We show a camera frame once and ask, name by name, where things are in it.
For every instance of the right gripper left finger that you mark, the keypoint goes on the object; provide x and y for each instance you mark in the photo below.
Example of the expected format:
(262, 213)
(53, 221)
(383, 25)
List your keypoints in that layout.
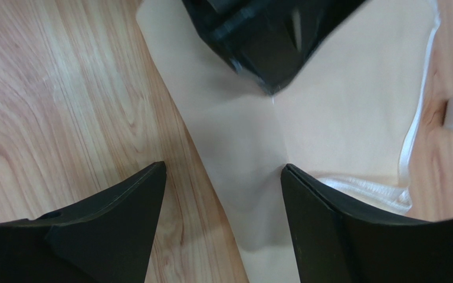
(107, 237)

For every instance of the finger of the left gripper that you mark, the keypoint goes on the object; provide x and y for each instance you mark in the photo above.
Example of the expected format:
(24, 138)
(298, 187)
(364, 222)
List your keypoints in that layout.
(267, 41)

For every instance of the beige cloth napkin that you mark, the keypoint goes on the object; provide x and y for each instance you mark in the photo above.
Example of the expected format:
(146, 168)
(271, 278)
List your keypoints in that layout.
(349, 119)

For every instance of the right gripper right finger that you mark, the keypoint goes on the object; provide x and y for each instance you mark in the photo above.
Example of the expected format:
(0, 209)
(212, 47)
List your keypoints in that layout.
(337, 238)

